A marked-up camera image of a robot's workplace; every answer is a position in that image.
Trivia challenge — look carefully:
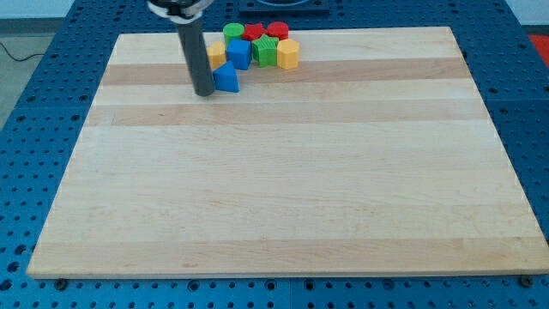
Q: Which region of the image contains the yellow heart block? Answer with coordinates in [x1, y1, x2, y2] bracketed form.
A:
[207, 41, 226, 70]

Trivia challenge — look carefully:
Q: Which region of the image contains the green cylinder block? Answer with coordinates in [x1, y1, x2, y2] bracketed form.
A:
[222, 22, 244, 46]

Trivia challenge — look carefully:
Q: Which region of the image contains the red star block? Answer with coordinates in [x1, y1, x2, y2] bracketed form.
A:
[241, 22, 268, 41]

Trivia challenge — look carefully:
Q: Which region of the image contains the green star block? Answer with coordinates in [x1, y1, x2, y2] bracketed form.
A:
[251, 34, 279, 68]

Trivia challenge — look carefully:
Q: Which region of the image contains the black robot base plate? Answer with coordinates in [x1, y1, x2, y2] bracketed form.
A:
[238, 0, 330, 15]

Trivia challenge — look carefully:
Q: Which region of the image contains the wooden board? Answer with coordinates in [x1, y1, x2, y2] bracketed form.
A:
[27, 27, 548, 279]

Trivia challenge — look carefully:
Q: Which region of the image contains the red cylinder block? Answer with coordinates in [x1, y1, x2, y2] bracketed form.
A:
[267, 21, 289, 40]

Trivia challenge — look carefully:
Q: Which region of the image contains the blue triangle block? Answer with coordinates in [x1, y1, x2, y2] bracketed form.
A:
[213, 61, 239, 93]

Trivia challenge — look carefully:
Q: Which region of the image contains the blue cube block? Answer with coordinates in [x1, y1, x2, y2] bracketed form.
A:
[226, 39, 252, 70]

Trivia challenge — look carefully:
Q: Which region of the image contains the yellow hexagon block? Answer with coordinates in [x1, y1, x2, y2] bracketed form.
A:
[277, 39, 300, 70]

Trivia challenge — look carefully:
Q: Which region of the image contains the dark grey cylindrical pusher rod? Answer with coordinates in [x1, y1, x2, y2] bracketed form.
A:
[177, 19, 215, 97]

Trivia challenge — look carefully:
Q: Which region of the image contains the red object at right edge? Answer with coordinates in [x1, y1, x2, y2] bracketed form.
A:
[528, 34, 549, 67]

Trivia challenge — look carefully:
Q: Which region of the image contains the black cable on floor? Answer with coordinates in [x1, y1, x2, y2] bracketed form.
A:
[0, 41, 46, 63]

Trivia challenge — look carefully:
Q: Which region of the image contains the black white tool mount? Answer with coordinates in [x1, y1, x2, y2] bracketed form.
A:
[147, 0, 214, 23]

